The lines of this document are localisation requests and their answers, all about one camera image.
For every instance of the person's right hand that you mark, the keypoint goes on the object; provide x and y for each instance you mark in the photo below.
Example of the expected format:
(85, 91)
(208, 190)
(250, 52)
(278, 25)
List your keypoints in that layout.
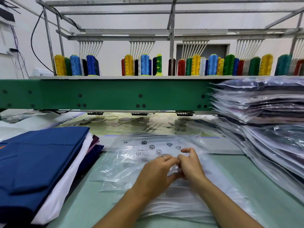
(192, 167)

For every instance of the person's left hand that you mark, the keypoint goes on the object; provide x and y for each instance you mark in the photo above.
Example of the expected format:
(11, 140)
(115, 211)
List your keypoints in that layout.
(154, 177)

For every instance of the stack of plastic bags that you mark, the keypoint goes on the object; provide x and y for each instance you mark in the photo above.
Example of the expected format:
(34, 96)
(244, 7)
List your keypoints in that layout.
(156, 206)

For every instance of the stack of bagged garments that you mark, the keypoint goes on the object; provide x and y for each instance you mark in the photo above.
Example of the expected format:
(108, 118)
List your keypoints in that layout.
(261, 104)

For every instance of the blue shirt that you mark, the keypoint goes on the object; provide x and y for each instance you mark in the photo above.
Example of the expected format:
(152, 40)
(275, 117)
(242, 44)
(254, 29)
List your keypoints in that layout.
(33, 159)

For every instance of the person's right forearm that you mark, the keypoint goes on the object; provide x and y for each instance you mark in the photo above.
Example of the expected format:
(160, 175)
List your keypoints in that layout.
(228, 209)

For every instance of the green machine beam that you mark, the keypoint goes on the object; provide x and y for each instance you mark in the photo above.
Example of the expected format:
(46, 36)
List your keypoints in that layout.
(114, 95)

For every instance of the row of coloured thread spools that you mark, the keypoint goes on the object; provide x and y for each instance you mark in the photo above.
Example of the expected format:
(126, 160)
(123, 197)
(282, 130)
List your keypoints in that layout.
(204, 65)

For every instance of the grey metal thread rack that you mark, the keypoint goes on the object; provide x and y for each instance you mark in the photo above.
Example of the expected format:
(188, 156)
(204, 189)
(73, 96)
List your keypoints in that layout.
(171, 26)

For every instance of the white box device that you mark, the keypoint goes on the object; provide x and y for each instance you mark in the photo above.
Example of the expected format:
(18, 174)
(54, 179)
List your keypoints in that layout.
(42, 72)

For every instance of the white wall socket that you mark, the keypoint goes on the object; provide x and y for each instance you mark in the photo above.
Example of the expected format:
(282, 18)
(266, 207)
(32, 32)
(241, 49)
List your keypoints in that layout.
(5, 51)

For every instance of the wall router with antennas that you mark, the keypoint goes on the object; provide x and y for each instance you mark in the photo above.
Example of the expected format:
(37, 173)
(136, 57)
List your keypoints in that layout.
(5, 16)

